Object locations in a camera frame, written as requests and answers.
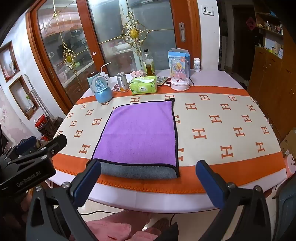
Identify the white charger with cable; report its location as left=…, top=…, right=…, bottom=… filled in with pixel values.
left=100, top=62, right=113, bottom=80

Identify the blue carton box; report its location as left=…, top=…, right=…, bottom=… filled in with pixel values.
left=168, top=48, right=191, bottom=77

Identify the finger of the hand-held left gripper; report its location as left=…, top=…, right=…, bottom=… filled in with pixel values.
left=9, top=134, right=68, bottom=169
left=0, top=136, right=38, bottom=164

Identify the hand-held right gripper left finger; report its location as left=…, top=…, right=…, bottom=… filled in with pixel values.
left=25, top=159, right=102, bottom=241

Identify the white door handle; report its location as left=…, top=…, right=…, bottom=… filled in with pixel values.
left=179, top=22, right=186, bottom=43

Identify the blue snow globe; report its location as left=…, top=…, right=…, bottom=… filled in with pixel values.
left=87, top=71, right=113, bottom=104

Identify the green wet wipes pack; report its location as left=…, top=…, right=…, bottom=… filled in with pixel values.
left=129, top=76, right=159, bottom=95

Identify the red lid jar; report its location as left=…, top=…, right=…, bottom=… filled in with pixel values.
left=34, top=114, right=50, bottom=129

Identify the pink dome duck ornament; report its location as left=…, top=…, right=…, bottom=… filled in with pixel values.
left=170, top=57, right=191, bottom=91

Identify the dark cloth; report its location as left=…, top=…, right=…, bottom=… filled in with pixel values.
left=151, top=218, right=181, bottom=241

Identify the purple and grey towel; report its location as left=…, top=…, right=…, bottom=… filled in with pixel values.
left=86, top=98, right=180, bottom=179

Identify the cardboard box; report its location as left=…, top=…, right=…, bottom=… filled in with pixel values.
left=278, top=128, right=296, bottom=158

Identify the glass bottle with yellow liquid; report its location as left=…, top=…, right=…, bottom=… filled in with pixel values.
left=142, top=49, right=156, bottom=76

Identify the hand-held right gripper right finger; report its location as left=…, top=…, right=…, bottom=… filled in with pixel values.
left=195, top=160, right=272, bottom=241

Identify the wooden cabinet with shelves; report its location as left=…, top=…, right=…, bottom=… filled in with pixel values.
left=247, top=0, right=296, bottom=142

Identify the large wooden wall niche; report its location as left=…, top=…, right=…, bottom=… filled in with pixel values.
left=9, top=74, right=40, bottom=121

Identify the orange and cream printed tablecloth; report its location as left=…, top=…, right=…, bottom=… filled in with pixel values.
left=52, top=86, right=287, bottom=194

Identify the small wooden wall niche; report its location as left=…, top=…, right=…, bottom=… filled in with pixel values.
left=0, top=41, right=21, bottom=83

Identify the wooden glass sliding door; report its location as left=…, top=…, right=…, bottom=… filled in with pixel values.
left=25, top=0, right=202, bottom=112

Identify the dark door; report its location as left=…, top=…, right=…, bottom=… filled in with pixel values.
left=231, top=4, right=258, bottom=78

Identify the silver drink can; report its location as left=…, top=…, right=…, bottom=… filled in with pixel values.
left=116, top=72, right=130, bottom=93

